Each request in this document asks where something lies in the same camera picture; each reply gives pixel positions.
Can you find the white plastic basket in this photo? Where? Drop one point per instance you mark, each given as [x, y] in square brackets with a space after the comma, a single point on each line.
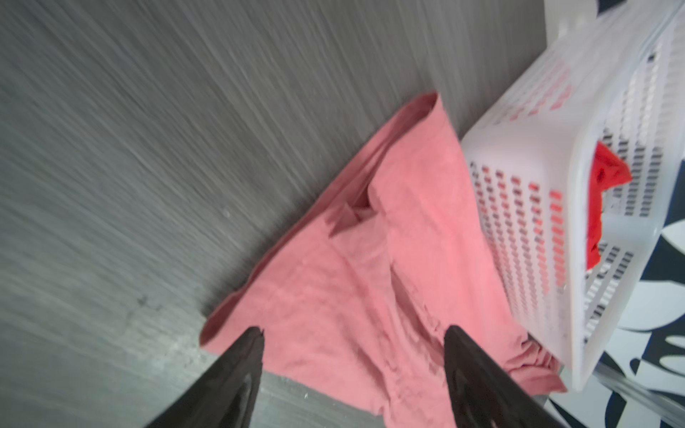
[618, 81]

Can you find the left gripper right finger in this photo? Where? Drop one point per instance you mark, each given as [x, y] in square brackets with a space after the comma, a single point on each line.
[482, 394]

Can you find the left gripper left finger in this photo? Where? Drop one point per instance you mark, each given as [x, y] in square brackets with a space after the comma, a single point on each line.
[225, 395]

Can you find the pink t shirt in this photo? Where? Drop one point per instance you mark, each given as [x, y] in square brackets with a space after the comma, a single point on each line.
[356, 298]

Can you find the red t shirt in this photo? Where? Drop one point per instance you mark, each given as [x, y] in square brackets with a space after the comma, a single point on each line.
[608, 171]

